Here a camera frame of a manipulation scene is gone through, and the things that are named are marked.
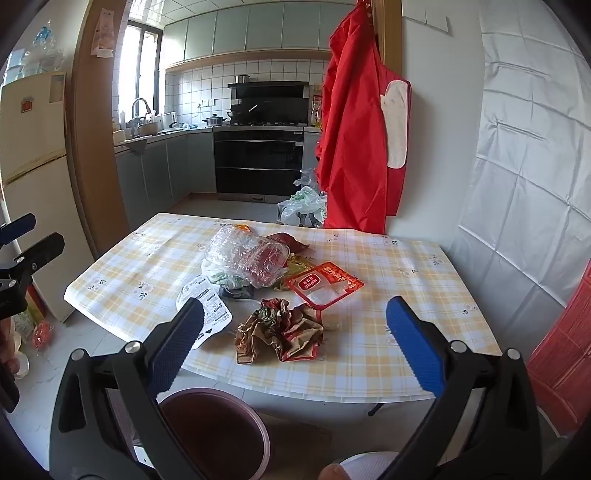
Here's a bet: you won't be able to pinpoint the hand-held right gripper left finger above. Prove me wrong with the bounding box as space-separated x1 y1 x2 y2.
48 298 206 480

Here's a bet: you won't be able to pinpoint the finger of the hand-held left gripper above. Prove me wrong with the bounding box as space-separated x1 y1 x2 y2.
13 232 65 278
0 213 37 245

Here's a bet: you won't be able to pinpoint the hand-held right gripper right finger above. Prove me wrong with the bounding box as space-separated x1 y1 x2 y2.
383 295 542 480

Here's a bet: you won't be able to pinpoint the white printed lid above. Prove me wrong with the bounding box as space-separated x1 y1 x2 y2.
177 274 233 350

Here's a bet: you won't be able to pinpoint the white green plastic bag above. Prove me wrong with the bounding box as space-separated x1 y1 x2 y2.
201 258 245 289

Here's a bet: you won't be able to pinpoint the maroon trash bin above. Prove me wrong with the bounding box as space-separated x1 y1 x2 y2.
157 388 271 480

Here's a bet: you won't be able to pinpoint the brown wrapper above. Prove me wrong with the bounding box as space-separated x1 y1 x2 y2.
235 298 326 365

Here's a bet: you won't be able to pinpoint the clear plastic container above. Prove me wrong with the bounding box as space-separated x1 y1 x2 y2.
202 224 291 288

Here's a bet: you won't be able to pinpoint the gold foil wrapper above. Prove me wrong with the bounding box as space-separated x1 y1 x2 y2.
284 254 319 278

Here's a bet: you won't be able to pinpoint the dark red wrapper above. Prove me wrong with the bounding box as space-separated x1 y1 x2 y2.
265 232 311 254

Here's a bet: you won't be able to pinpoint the person's left hand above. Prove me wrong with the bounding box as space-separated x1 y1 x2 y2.
0 318 31 380

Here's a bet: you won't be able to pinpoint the green snack packet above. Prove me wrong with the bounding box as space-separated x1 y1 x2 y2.
14 309 38 342

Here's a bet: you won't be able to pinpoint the orange mesh bag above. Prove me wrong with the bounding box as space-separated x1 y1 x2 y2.
31 320 55 352

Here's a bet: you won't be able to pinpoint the cream refrigerator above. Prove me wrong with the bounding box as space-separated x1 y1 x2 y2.
0 71 98 324

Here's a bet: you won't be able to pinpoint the table with checkered cloth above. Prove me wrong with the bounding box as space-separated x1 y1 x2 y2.
64 212 503 403

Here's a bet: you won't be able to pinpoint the white shoe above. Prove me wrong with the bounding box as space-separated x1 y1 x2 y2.
332 451 402 480

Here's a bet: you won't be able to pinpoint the grey kitchen base cabinets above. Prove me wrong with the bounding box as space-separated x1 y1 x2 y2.
115 127 217 227

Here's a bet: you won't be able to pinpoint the red textured board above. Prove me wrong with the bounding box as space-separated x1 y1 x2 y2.
526 272 591 437

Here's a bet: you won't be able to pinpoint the clear bags of bottles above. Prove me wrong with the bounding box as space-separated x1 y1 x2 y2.
4 21 65 86

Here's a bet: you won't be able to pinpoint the crumpled plastic shopping bags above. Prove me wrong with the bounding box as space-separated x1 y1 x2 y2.
277 168 329 228

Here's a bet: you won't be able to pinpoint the kitchen window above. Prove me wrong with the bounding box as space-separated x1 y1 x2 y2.
113 21 163 134

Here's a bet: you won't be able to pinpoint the black built-in oven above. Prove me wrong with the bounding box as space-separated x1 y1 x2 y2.
212 122 306 197

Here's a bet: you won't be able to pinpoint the hanging paper calendar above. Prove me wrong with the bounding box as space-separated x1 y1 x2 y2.
92 9 115 58

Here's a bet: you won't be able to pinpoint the red apron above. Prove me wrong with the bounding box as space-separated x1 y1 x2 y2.
316 0 413 235

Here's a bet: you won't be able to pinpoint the cooking oil bottles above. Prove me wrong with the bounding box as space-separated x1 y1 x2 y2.
310 83 324 129

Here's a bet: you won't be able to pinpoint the black range hood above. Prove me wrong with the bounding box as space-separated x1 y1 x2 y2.
228 82 310 124

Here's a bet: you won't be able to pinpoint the pale green upper cabinets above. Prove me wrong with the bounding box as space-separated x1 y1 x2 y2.
163 2 352 63

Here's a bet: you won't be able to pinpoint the wooden door frame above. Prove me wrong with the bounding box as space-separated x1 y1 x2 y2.
67 0 130 259

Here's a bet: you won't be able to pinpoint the white wall sheet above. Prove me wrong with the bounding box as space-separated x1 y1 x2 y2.
450 0 591 308

